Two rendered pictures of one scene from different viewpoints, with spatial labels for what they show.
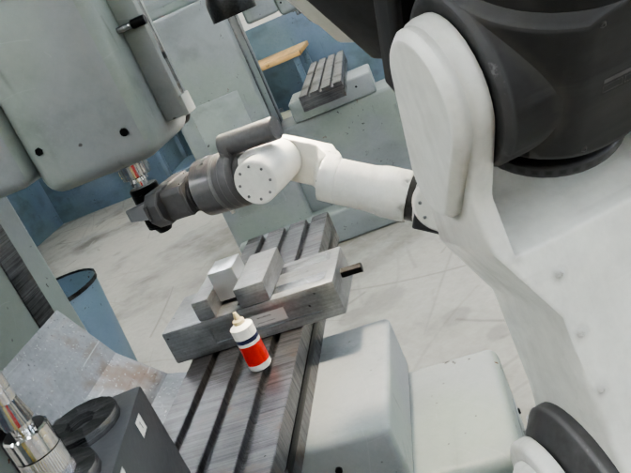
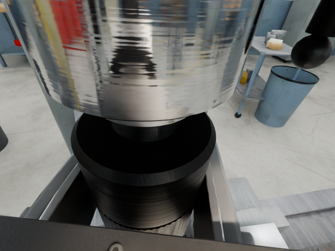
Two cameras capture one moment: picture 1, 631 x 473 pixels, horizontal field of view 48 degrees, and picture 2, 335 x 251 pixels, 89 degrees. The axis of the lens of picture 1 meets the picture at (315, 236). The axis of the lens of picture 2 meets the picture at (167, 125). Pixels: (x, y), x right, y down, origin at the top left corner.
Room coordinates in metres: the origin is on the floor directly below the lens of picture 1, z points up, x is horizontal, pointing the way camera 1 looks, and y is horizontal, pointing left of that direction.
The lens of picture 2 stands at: (1.09, 0.17, 1.30)
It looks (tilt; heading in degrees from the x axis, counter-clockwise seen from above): 39 degrees down; 63
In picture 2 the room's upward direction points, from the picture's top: 5 degrees clockwise
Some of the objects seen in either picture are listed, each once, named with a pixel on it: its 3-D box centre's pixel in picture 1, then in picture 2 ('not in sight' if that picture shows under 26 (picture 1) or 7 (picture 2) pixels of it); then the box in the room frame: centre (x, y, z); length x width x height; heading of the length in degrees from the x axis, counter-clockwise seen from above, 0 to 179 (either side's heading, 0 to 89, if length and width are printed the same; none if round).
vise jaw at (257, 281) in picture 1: (259, 276); not in sight; (1.24, 0.13, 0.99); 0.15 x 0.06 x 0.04; 164
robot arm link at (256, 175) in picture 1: (253, 165); not in sight; (1.00, 0.04, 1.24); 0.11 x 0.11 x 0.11; 61
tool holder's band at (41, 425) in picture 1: (26, 433); not in sight; (0.64, 0.34, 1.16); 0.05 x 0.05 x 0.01
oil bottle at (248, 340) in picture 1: (247, 339); not in sight; (1.08, 0.17, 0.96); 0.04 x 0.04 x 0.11
